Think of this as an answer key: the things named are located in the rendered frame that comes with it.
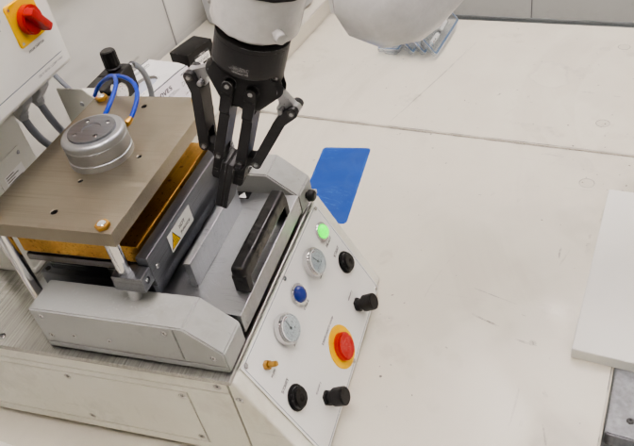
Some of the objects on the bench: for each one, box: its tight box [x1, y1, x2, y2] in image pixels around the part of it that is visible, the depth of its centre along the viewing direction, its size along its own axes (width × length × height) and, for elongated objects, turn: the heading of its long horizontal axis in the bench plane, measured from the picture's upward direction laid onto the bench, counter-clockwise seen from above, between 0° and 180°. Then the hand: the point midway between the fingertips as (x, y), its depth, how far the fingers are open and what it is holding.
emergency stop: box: [334, 332, 355, 361], centre depth 97 cm, size 2×4×4 cm, turn 174°
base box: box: [0, 196, 379, 446], centre depth 103 cm, size 54×38×17 cm
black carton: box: [170, 36, 212, 68], centre depth 165 cm, size 6×9×7 cm
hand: (228, 178), depth 81 cm, fingers closed
